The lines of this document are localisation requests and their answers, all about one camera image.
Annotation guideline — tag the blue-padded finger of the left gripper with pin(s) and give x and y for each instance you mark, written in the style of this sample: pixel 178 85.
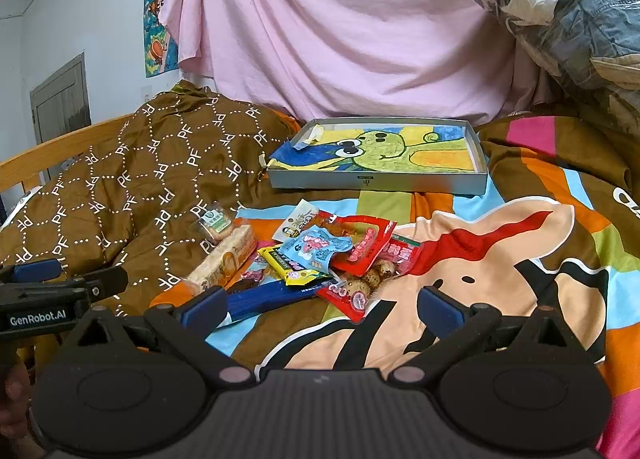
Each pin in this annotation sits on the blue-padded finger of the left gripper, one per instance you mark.
pixel 35 281

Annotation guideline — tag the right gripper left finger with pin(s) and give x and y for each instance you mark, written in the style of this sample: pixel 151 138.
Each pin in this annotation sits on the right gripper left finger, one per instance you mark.
pixel 183 331

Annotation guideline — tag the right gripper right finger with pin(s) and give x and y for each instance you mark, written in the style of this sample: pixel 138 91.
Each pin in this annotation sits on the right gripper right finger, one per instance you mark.
pixel 461 332

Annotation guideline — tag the long beige wafer pack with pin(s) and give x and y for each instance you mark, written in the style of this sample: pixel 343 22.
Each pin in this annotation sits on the long beige wafer pack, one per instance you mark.
pixel 220 265

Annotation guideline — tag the dark blue long snack pack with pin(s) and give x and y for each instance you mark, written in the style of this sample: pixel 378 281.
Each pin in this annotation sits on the dark blue long snack pack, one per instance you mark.
pixel 264 298

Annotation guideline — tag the red spicy snack pack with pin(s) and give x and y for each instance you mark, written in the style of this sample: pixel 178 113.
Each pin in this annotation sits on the red spicy snack pack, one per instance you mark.
pixel 369 236

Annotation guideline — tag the light blue candy pack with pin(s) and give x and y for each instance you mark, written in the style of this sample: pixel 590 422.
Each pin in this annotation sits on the light blue candy pack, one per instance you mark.
pixel 315 247

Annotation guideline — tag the white lanhua tofu skewer pack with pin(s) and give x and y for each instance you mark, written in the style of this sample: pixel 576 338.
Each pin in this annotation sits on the white lanhua tofu skewer pack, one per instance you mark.
pixel 296 222

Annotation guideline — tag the person's left hand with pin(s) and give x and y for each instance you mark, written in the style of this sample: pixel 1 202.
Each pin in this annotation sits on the person's left hand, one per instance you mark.
pixel 15 395

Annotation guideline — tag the brown PF patterned quilt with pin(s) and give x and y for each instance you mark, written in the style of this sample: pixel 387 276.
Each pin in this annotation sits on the brown PF patterned quilt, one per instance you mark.
pixel 133 200

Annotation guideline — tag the small dark red snack pack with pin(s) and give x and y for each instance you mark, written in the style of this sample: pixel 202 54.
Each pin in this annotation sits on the small dark red snack pack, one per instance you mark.
pixel 251 277

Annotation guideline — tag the round biscuit green label pack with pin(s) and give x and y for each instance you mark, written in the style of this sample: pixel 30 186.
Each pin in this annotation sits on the round biscuit green label pack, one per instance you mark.
pixel 212 221

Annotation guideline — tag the red quail egg pack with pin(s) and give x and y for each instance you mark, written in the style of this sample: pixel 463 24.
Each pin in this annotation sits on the red quail egg pack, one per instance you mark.
pixel 352 296

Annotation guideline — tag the yellow rice cracker pack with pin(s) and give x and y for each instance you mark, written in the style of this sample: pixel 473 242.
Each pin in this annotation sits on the yellow rice cracker pack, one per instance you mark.
pixel 291 272

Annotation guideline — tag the colourful cartoon bedspread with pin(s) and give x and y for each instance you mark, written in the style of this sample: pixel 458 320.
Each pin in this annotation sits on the colourful cartoon bedspread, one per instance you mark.
pixel 558 224

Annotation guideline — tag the grey box with cartoon lining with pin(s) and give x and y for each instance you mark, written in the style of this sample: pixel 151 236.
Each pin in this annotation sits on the grey box with cartoon lining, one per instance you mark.
pixel 382 154

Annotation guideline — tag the pink hanging sheet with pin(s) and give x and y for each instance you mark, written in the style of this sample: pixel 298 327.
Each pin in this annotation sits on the pink hanging sheet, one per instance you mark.
pixel 323 58

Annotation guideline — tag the clear bag of clothes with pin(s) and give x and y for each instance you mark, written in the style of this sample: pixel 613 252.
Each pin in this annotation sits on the clear bag of clothes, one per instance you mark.
pixel 590 47

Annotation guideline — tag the wooden bed frame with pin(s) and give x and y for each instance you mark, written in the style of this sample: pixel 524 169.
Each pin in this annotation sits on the wooden bed frame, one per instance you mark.
pixel 24 169

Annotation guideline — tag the grey wall cabinet door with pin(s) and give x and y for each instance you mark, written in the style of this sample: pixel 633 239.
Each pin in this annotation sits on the grey wall cabinet door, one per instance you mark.
pixel 60 104

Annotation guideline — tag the colourful wall poster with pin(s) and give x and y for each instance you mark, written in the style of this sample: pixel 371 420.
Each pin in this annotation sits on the colourful wall poster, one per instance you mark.
pixel 160 49

